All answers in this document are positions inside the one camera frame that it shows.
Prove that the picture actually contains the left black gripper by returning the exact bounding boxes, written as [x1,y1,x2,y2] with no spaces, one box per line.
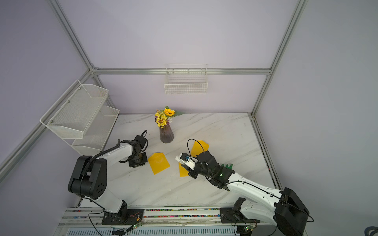
[128,152,148,168]

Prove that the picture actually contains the yellow envelope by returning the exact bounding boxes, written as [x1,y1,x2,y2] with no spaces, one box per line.
[178,163,189,178]
[148,152,170,175]
[191,140,209,157]

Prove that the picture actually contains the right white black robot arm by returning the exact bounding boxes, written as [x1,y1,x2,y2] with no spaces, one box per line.
[176,151,313,236]

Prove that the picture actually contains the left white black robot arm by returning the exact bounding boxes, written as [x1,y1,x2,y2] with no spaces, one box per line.
[68,130,148,215]

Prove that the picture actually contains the green head wooden hammer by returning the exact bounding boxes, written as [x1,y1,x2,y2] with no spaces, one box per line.
[221,163,233,170]

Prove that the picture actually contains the dark ribbed vase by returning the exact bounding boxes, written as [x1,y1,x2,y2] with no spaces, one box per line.
[159,124,174,144]

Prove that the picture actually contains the white mesh lower shelf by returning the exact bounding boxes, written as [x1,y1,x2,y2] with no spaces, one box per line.
[71,106,119,156]

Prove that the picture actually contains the white mesh shelf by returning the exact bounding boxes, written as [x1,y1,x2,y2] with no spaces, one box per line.
[40,80,108,139]
[71,106,119,156]

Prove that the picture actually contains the yellow artificial flowers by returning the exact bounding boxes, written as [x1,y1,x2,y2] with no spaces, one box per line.
[154,106,184,129]

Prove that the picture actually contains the white mesh upper shelf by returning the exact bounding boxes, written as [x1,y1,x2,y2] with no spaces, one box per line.
[40,80,108,139]

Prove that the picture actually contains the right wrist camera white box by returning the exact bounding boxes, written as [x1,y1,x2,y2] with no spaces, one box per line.
[175,153,196,171]

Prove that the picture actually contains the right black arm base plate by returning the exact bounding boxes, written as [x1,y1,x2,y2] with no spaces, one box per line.
[220,207,260,224]

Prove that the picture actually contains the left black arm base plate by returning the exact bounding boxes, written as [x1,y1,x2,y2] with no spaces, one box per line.
[101,208,145,225]

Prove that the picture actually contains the white wire wall basket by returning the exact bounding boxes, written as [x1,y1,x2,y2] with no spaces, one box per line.
[164,64,208,95]

